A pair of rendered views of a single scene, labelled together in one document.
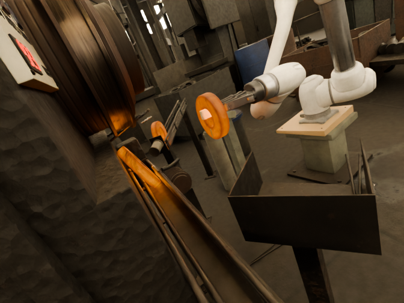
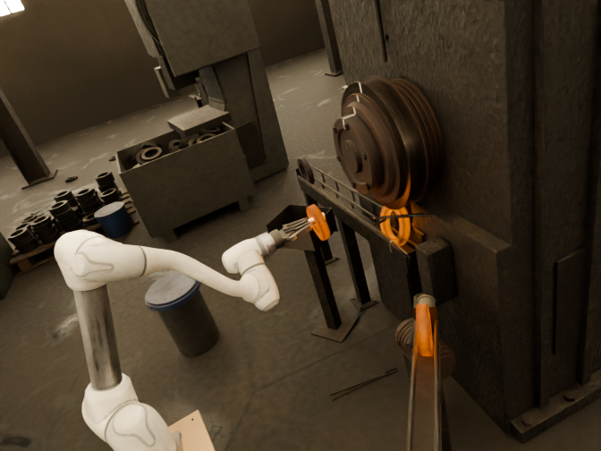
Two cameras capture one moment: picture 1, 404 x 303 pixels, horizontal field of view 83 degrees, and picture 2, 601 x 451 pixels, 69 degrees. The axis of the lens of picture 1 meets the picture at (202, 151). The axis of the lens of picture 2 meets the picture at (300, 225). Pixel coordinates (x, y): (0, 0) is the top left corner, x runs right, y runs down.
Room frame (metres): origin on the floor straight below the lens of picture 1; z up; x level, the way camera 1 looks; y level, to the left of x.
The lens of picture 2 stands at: (2.29, 0.04, 1.69)
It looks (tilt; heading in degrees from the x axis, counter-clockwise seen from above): 29 degrees down; 187
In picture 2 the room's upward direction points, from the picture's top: 17 degrees counter-clockwise
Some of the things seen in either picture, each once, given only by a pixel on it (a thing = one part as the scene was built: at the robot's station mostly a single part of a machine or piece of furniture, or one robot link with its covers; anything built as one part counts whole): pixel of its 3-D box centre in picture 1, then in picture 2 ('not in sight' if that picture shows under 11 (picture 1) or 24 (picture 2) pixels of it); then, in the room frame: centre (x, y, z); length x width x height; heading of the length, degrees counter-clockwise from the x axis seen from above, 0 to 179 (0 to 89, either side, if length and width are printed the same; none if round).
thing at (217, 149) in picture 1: (221, 160); not in sight; (1.60, -0.12, 0.26); 0.12 x 0.12 x 0.52
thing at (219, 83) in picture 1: (196, 105); not in sight; (3.54, -0.20, 0.39); 1.03 x 0.83 x 0.77; 124
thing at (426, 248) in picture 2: (136, 164); (436, 271); (1.03, 0.31, 0.68); 0.11 x 0.08 x 0.24; 109
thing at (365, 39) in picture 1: (333, 64); not in sight; (2.77, -1.95, 0.33); 0.93 x 0.73 x 0.66; 26
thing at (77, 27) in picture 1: (89, 64); (380, 145); (0.81, 0.22, 1.11); 0.47 x 0.06 x 0.47; 19
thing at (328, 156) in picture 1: (324, 147); not in sight; (1.36, -0.79, 0.16); 0.40 x 0.40 x 0.31; 27
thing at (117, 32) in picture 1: (118, 53); (356, 155); (0.84, 0.13, 1.11); 0.28 x 0.06 x 0.28; 19
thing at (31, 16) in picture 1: (63, 73); (400, 137); (0.78, 0.30, 1.11); 0.47 x 0.10 x 0.47; 19
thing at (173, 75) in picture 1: (184, 88); not in sight; (5.28, -0.18, 0.55); 1.10 x 0.53 x 1.10; 39
